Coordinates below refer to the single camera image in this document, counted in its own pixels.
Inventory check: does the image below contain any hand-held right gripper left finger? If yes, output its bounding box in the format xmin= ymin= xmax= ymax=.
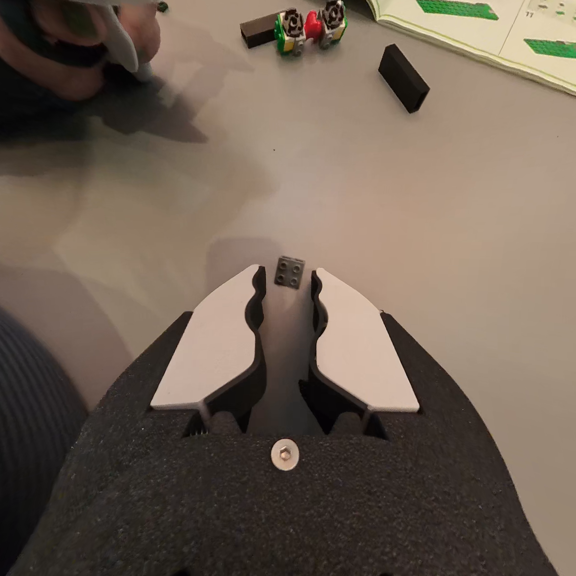
xmin=150 ymin=265 xmax=267 ymax=421

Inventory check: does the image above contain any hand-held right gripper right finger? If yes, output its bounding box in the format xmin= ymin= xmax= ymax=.
xmin=298 ymin=268 xmax=420 ymax=414

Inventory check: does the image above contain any small grey 2x2 plate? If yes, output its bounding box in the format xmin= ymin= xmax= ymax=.
xmin=274 ymin=256 xmax=305 ymax=289

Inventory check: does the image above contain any person's left forearm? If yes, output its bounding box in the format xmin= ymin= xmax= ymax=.
xmin=0 ymin=58 xmax=91 ymax=136

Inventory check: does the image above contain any grey desk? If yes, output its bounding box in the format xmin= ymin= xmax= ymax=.
xmin=0 ymin=0 xmax=576 ymax=576

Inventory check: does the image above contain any person's left hand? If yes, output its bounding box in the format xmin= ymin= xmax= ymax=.
xmin=0 ymin=0 xmax=162 ymax=101

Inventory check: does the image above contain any long black brick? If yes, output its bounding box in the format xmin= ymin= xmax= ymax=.
xmin=378 ymin=43 xmax=430 ymax=114
xmin=240 ymin=13 xmax=282 ymax=49

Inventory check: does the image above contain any brick car model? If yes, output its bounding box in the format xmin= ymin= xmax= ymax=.
xmin=274 ymin=0 xmax=348 ymax=57

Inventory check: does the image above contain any person's dark clothing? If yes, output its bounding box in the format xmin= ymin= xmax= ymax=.
xmin=0 ymin=308 xmax=88 ymax=576

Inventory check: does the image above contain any open instruction booklet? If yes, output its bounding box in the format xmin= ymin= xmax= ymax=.
xmin=367 ymin=0 xmax=576 ymax=96

